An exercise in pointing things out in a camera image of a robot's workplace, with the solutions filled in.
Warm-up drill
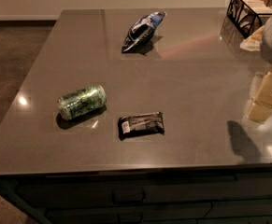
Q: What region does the black lower drawer handle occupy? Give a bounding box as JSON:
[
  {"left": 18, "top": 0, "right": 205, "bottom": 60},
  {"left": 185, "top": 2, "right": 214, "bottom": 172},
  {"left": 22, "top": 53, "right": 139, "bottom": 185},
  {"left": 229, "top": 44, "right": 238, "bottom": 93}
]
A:
[{"left": 118, "top": 213, "right": 143, "bottom": 224}]

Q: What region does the dark drawer cabinet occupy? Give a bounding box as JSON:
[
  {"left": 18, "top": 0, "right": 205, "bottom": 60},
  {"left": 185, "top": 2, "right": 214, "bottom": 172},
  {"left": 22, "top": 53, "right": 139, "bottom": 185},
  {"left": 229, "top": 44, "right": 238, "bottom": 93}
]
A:
[{"left": 0, "top": 170, "right": 272, "bottom": 224}]

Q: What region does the blue chip bag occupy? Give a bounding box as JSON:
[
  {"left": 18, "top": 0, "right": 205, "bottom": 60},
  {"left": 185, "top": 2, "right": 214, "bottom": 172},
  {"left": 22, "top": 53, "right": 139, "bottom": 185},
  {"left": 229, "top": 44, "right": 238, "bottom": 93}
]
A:
[{"left": 122, "top": 12, "right": 166, "bottom": 53}]

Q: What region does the black snack packet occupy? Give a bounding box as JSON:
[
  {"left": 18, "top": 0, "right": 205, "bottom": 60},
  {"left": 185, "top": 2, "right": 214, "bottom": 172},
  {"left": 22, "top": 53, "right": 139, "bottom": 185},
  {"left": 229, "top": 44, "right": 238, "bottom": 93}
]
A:
[{"left": 118, "top": 112, "right": 165, "bottom": 140}]

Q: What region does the black drawer handle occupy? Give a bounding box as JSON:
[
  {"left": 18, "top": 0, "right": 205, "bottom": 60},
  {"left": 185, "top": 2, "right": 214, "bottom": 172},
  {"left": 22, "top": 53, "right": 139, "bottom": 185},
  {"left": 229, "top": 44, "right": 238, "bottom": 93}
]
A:
[
  {"left": 118, "top": 213, "right": 143, "bottom": 224},
  {"left": 112, "top": 189, "right": 146, "bottom": 204}
]

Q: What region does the black wire basket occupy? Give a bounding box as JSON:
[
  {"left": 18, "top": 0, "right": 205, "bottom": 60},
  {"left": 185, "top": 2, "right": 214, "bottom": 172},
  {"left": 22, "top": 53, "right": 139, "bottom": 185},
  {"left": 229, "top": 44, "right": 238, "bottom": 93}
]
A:
[{"left": 227, "top": 0, "right": 272, "bottom": 38}]

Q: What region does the green soda can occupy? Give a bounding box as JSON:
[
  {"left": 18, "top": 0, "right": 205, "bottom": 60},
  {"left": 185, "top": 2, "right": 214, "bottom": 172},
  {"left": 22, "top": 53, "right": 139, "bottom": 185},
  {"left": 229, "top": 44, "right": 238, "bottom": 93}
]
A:
[{"left": 57, "top": 84, "right": 107, "bottom": 120}]

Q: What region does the black upper drawer handle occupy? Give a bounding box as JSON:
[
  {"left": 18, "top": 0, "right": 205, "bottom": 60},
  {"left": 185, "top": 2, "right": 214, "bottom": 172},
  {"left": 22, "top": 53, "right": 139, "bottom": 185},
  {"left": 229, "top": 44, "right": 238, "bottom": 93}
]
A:
[{"left": 112, "top": 189, "right": 146, "bottom": 204}]

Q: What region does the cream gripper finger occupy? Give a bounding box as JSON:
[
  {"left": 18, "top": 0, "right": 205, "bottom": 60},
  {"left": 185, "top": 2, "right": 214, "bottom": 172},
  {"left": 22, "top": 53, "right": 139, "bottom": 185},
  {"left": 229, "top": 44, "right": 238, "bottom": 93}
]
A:
[
  {"left": 246, "top": 101, "right": 272, "bottom": 123},
  {"left": 254, "top": 70, "right": 272, "bottom": 109}
]

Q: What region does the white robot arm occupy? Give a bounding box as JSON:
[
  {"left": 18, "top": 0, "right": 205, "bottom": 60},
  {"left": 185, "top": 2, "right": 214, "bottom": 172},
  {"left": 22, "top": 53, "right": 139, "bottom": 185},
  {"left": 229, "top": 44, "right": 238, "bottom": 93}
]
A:
[{"left": 244, "top": 16, "right": 272, "bottom": 123}]

